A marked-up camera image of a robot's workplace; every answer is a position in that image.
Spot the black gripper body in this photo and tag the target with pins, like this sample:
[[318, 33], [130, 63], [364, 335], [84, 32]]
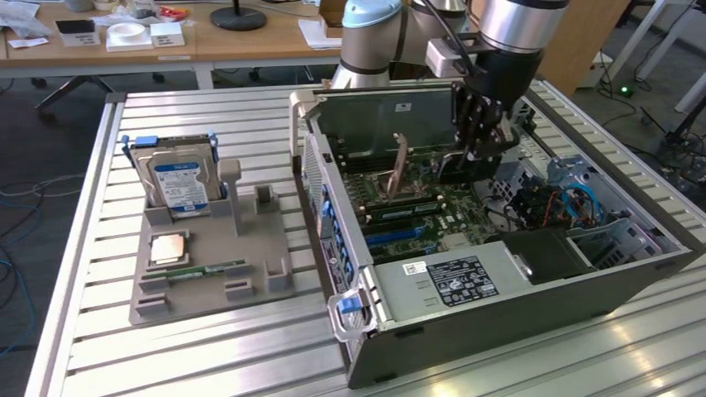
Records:
[[508, 78]]

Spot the graphics card with black fan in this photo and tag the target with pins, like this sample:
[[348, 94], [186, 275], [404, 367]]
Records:
[[469, 173]]

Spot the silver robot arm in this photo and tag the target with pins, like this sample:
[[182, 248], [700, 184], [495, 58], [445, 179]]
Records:
[[524, 25]]

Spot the wooden cabinet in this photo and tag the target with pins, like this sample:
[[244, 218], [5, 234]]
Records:
[[599, 41]]

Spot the green motherboard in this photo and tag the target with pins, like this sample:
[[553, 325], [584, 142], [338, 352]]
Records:
[[459, 207]]

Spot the black device with green light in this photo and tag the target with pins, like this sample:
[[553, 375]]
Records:
[[625, 89]]

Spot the CPU socket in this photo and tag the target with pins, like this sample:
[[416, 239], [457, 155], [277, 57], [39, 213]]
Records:
[[381, 184]]

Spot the blue expansion slot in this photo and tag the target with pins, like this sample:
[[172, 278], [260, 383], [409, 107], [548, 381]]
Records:
[[397, 236]]

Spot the white paper stack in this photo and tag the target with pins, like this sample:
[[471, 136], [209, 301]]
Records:
[[317, 35]]

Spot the brown cardboard box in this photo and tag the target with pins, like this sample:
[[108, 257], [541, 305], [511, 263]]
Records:
[[332, 12]]

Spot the wooden desk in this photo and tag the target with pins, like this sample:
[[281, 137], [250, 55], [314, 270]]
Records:
[[249, 45]]

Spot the grey power supply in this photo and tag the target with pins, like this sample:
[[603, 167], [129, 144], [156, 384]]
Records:
[[409, 297]]

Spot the black lamp base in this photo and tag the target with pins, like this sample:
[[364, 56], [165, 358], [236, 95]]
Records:
[[237, 20]]

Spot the open grey PC case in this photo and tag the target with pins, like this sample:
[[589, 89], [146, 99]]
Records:
[[497, 331]]

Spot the blue case latch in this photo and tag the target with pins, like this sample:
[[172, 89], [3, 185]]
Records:
[[348, 307]]

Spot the hard disk in blue caddy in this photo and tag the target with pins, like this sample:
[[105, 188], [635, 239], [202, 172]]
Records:
[[180, 182]]

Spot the grey parts rack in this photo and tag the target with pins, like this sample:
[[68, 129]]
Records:
[[210, 240]]

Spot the white cube box with label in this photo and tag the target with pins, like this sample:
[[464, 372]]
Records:
[[168, 33]]

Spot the red small item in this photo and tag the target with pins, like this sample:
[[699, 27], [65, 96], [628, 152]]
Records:
[[173, 14]]

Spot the green RAM stick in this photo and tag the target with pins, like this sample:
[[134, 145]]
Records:
[[193, 271]]

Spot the white flat box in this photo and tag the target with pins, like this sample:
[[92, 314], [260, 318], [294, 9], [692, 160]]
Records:
[[130, 45]]

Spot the silver CPU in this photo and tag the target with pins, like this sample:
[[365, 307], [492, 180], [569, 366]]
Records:
[[168, 248]]

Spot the white tape roll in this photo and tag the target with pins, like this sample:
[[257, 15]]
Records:
[[126, 30]]

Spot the black chair base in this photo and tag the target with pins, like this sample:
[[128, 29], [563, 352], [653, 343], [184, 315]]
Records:
[[61, 93]]

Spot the black topped label box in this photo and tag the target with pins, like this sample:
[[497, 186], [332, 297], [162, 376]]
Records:
[[74, 27]]

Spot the grey cup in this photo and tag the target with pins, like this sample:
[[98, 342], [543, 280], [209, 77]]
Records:
[[80, 5]]

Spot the white card with red mark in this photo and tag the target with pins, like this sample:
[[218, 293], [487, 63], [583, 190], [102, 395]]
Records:
[[27, 42]]

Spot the clear plastic bag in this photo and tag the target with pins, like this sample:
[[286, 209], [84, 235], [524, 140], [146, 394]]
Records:
[[22, 20]]

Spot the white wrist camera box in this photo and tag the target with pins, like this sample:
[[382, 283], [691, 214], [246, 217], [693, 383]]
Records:
[[444, 58]]

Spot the white table frame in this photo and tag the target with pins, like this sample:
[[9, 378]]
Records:
[[665, 43]]

